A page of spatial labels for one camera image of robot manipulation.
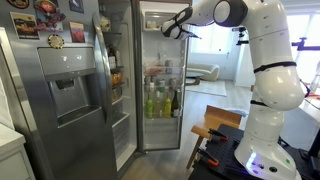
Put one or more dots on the open right fridge door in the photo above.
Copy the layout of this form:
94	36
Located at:
160	66

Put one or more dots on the white sofa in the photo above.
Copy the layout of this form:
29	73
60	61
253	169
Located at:
209	72

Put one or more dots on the green bottle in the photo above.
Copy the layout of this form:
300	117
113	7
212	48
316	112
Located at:
149	106

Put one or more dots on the dark wine bottle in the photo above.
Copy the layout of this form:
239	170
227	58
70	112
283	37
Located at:
175	105

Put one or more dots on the yellow-green bottle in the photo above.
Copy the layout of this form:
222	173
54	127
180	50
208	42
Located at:
167	106

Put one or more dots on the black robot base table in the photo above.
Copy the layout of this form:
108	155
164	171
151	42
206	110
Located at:
230	169

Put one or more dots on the landscape photo magnet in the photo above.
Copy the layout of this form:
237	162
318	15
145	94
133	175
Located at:
25	26

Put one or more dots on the clear bottle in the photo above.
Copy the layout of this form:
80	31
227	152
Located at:
158	111

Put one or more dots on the white lower kitchen cabinet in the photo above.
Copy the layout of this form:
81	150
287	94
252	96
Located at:
14	162

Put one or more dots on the black orange clamp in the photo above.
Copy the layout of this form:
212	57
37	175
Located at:
205	156

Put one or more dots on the wooden chair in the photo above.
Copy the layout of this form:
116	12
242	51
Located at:
213	118

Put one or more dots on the red picture magnet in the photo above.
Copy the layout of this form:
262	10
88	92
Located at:
77	32

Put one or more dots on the stainless steel side-by-side fridge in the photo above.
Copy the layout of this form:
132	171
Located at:
76	106

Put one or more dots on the round gold magnet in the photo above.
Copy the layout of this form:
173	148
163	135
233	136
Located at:
56	41

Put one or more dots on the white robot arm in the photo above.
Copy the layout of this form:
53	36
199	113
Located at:
277	87

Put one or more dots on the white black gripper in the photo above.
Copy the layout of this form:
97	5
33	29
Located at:
173	28

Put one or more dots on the colourful character magnet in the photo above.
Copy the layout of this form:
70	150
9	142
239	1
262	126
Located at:
48	15

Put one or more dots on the clear top compartment lid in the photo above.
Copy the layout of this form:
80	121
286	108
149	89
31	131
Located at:
152	21

